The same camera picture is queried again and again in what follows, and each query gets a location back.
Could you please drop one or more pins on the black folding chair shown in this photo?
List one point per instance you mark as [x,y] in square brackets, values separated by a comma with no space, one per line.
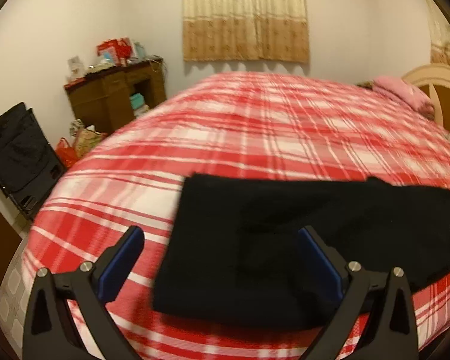
[29,166]

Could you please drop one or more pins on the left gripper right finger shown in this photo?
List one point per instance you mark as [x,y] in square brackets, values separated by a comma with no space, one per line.
[390,331]

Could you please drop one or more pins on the black pants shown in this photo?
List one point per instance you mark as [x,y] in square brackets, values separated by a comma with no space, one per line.
[235,254]

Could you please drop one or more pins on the teal box in desk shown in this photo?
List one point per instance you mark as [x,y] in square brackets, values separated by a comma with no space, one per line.
[137,101]

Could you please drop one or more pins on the dark wooden desk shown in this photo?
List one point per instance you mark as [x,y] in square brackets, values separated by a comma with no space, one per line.
[103,99]

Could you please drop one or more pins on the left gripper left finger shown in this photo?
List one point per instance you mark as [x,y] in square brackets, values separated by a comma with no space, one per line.
[49,330]

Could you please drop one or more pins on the red plaid bed cover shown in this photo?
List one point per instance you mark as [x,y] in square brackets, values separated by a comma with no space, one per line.
[237,124]

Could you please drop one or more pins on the cream wooden headboard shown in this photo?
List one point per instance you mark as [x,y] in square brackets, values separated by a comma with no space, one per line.
[434,79]

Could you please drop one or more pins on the patterned gift bag on floor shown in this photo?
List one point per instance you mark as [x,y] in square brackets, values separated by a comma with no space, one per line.
[86,140]

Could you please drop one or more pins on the pink folded blanket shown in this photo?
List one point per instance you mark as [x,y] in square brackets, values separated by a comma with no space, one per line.
[407,94]

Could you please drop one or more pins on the red plastic bag on floor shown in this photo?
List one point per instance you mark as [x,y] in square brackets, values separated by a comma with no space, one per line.
[66,153]

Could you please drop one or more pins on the beige window curtain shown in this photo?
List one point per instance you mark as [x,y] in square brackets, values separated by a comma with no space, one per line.
[245,30]

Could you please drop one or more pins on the white card on desk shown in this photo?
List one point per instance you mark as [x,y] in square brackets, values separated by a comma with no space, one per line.
[77,69]

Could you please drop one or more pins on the beige side curtain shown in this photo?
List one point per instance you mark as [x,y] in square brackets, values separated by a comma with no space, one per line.
[439,29]

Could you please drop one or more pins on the red gift bag on desk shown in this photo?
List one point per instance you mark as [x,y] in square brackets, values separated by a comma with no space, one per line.
[117,50]

